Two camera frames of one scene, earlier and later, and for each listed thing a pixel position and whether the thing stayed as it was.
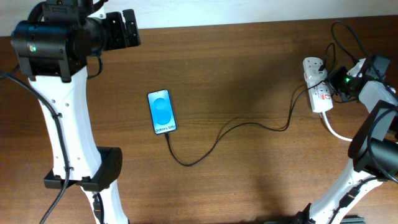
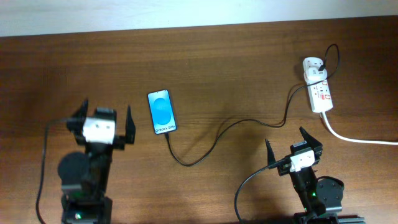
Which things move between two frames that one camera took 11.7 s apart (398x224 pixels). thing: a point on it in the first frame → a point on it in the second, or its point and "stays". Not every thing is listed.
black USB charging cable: (243, 124) → (259, 121)
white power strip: (319, 91) stays
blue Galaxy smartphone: (161, 111) stays
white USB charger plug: (314, 74) stays
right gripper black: (340, 71) → (316, 145)
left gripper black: (123, 39) → (76, 123)
